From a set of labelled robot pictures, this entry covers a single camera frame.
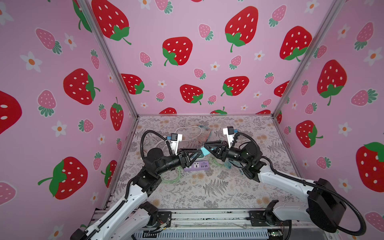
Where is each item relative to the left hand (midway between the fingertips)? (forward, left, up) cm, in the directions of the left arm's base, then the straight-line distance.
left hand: (199, 152), depth 63 cm
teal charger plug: (+1, -3, 0) cm, 3 cm away
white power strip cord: (+32, +3, -32) cm, 45 cm away
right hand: (+2, -3, +1) cm, 4 cm away
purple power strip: (+8, 0, -28) cm, 30 cm away
